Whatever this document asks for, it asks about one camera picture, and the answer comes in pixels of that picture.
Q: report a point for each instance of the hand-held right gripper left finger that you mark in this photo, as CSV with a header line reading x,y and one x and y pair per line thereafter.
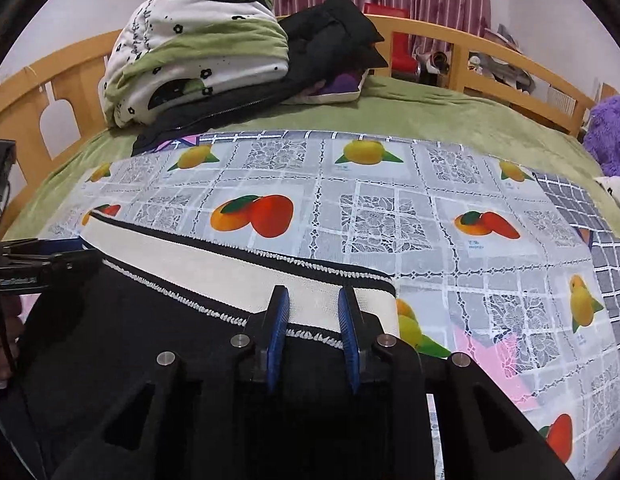
x,y
277,340

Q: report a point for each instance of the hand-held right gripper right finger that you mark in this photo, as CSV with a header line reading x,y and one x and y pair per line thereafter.
x,y
350,340

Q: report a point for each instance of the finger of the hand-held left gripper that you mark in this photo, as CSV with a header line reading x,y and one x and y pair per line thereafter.
x,y
64,260

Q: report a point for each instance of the black pants with white waistband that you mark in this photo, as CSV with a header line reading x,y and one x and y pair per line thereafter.
x,y
189,265

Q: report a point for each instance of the fruit print tablecloth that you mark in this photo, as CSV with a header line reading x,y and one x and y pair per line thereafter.
x,y
390,210

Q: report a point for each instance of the pink patterned cloth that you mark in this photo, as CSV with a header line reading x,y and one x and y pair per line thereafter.
x,y
177,142

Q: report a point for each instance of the folded white and green quilt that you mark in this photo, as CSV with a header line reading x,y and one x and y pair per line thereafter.
x,y
189,45

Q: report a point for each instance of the green fleece blanket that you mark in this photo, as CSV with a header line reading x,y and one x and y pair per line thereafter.
x,y
440,115

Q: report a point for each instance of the purple pillow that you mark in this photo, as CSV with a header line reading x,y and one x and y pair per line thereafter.
x,y
342,82

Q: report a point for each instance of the grey checked cloth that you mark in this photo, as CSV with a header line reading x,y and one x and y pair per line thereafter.
x,y
580,200

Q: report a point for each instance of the red chair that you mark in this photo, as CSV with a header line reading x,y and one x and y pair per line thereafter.
x,y
402,45

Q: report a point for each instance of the white flower print pillow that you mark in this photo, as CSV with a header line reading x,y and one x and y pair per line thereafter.
x,y
615,195

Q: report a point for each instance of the black jacket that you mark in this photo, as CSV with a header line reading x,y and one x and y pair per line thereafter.
x,y
330,35

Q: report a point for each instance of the white radiator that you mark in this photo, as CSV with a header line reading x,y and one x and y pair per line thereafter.
x,y
561,100

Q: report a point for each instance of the purple plush toy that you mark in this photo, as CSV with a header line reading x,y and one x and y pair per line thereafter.
x,y
610,130

